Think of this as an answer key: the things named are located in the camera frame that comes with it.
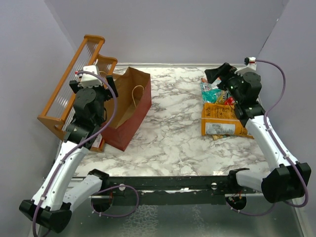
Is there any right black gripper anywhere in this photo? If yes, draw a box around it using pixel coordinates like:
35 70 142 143
206 62 246 104

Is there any teal snack packet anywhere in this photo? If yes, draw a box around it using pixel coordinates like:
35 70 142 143
200 78 222 104

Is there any yellow M&M's candy packet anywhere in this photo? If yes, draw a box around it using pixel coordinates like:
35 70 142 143
215 91 227 105

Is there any small red snack packet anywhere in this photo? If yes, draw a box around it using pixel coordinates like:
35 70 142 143
224 96 235 106

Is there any red brown paper bag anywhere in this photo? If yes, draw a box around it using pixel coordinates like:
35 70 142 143
101 67 152 151

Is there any yellow Kettle chip bag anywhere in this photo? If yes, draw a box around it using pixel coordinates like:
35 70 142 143
201 103 253 138

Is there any golden chip bag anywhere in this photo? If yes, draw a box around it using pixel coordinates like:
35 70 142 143
211 134 230 141

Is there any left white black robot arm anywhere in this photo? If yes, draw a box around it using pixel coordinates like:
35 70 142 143
19 71 118 237

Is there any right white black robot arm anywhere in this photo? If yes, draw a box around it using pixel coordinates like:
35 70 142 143
204 60 312 207

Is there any orange wooden tiered rack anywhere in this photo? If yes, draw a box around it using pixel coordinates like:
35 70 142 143
38 35 118 140

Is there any small red white card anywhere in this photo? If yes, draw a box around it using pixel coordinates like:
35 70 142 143
93 134 104 149

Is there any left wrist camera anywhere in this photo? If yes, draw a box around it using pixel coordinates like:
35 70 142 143
75 65 103 88

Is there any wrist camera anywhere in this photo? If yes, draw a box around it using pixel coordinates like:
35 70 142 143
75 65 103 88
235 57 257 76

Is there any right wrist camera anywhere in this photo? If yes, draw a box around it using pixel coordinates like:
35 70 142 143
235 57 257 76

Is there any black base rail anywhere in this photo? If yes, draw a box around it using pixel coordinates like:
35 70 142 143
80 172 256 206

